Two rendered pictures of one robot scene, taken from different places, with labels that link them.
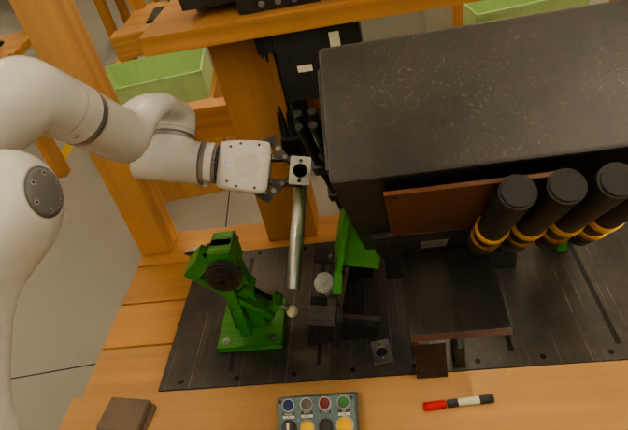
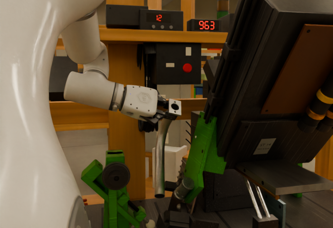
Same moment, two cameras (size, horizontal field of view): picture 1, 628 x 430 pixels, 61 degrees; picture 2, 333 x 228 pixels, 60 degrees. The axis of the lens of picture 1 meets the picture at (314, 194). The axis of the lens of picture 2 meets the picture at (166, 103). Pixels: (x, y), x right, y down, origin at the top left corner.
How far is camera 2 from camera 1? 59 cm
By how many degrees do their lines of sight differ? 37
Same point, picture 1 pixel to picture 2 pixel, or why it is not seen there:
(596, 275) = (325, 205)
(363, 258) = (215, 164)
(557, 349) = not seen: outside the picture
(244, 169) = (142, 99)
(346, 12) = (197, 36)
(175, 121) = (100, 67)
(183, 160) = (105, 85)
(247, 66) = (128, 70)
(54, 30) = not seen: hidden behind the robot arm
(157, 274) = not seen: hidden behind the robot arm
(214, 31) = (127, 32)
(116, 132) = (95, 25)
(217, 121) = (92, 112)
